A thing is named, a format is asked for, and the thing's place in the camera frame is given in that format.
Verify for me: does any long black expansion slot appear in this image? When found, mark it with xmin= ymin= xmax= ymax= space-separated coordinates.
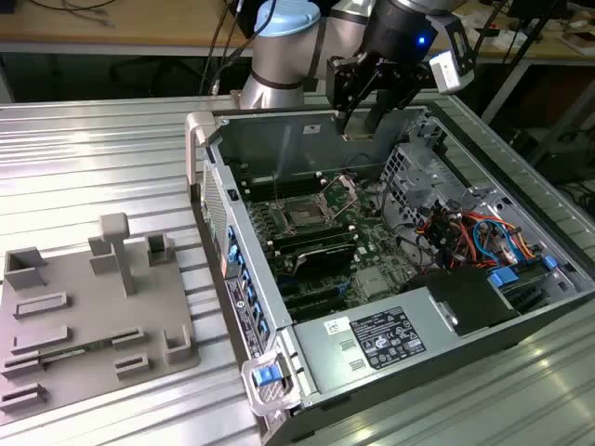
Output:
xmin=284 ymin=295 xmax=350 ymax=320
xmin=278 ymin=281 xmax=348 ymax=303

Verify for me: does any black RAM slot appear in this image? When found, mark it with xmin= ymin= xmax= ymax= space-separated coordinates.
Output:
xmin=244 ymin=176 xmax=324 ymax=194
xmin=264 ymin=229 xmax=358 ymax=251
xmin=245 ymin=179 xmax=325 ymax=200
xmin=241 ymin=171 xmax=323 ymax=190
xmin=262 ymin=223 xmax=355 ymax=245
xmin=267 ymin=234 xmax=359 ymax=256

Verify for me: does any black plastic air shroud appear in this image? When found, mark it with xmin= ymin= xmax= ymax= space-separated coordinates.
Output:
xmin=402 ymin=268 xmax=521 ymax=338

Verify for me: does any green motherboard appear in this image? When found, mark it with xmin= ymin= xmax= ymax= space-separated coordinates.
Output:
xmin=239 ymin=160 xmax=422 ymax=326

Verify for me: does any green RAM stick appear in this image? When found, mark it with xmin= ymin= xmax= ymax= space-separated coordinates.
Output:
xmin=40 ymin=338 xmax=115 ymax=360

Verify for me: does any white box black inset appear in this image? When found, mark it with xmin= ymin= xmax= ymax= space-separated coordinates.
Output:
xmin=474 ymin=25 xmax=503 ymax=46

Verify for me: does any blue flat wire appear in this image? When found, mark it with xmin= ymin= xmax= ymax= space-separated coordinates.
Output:
xmin=472 ymin=217 xmax=520 ymax=269

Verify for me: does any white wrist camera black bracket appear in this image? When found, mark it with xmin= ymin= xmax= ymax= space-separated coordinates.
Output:
xmin=428 ymin=12 xmax=477 ymax=97

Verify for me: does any silver finned chipset heatsink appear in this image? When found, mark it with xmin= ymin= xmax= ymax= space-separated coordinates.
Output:
xmin=355 ymin=268 xmax=390 ymax=298

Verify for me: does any red wire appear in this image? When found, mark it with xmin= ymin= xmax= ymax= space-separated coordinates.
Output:
xmin=443 ymin=216 xmax=473 ymax=275

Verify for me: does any orange flat wire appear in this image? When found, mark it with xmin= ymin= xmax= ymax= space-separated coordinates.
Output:
xmin=457 ymin=211 xmax=543 ymax=261

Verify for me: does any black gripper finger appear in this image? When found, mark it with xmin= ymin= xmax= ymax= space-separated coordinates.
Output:
xmin=324 ymin=54 xmax=380 ymax=139
xmin=364 ymin=61 xmax=433 ymax=136

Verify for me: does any grey parts rack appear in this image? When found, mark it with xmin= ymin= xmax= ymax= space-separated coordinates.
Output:
xmin=0 ymin=212 xmax=202 ymax=419

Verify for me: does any silver power supply unit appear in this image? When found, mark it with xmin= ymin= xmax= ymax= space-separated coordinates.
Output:
xmin=291 ymin=285 xmax=466 ymax=397

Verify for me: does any blue case latch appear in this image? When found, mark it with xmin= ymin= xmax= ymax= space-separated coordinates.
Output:
xmin=253 ymin=366 xmax=280 ymax=387

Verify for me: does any grey case handle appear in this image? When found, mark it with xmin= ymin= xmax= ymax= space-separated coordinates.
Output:
xmin=240 ymin=351 xmax=306 ymax=417
xmin=184 ymin=112 xmax=220 ymax=187

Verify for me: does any wooden desk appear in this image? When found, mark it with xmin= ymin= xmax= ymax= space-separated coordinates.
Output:
xmin=0 ymin=0 xmax=595 ymax=64

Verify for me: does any CPU socket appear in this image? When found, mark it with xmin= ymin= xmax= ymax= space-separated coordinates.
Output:
xmin=273 ymin=194 xmax=338 ymax=235

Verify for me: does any perforated metal drive cage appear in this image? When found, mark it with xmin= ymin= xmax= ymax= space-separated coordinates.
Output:
xmin=378 ymin=115 xmax=473 ymax=236

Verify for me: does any open PC case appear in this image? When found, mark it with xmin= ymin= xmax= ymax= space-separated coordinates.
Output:
xmin=184 ymin=95 xmax=595 ymax=446

